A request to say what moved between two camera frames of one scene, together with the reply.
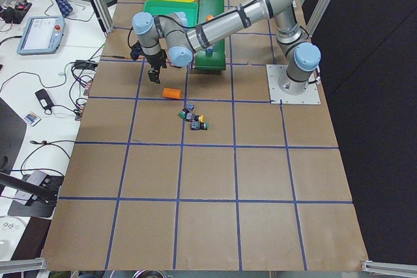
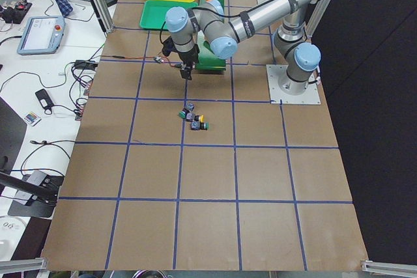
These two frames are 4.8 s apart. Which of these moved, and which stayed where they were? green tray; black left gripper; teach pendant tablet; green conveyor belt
Moved: black left gripper
Stayed: green tray; teach pendant tablet; green conveyor belt
